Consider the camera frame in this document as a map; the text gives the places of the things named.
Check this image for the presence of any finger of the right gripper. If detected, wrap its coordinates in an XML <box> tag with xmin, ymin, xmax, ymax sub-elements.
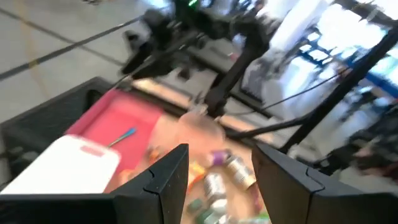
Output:
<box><xmin>120</xmin><ymin>29</ymin><xmax>155</xmax><ymax>76</ymax></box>
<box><xmin>132</xmin><ymin>51</ymin><xmax>187</xmax><ymax>81</ymax></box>

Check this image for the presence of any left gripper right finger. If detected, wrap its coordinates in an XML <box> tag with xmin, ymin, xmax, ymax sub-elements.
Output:
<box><xmin>251</xmin><ymin>142</ymin><xmax>364</xmax><ymax>224</ymax></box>

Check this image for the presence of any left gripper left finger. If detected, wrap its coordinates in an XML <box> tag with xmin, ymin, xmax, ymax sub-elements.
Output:
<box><xmin>111</xmin><ymin>143</ymin><xmax>190</xmax><ymax>224</ymax></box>

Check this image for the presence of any silver iridescent spoon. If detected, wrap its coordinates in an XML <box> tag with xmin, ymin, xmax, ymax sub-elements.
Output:
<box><xmin>106</xmin><ymin>126</ymin><xmax>138</xmax><ymax>148</ymax></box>

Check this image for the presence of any translucent peach bowl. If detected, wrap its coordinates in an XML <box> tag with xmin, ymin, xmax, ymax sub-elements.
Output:
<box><xmin>148</xmin><ymin>111</ymin><xmax>227</xmax><ymax>175</ymax></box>

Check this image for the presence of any red plastic tray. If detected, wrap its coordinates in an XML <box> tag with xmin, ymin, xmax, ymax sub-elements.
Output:
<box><xmin>64</xmin><ymin>88</ymin><xmax>165</xmax><ymax>194</ymax></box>

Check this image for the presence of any white plastic bin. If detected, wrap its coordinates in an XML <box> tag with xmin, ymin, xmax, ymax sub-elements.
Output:
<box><xmin>0</xmin><ymin>134</ymin><xmax>122</xmax><ymax>195</ymax></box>

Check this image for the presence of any black perforated panel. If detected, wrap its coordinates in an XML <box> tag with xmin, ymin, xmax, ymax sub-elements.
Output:
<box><xmin>0</xmin><ymin>76</ymin><xmax>114</xmax><ymax>186</ymax></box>

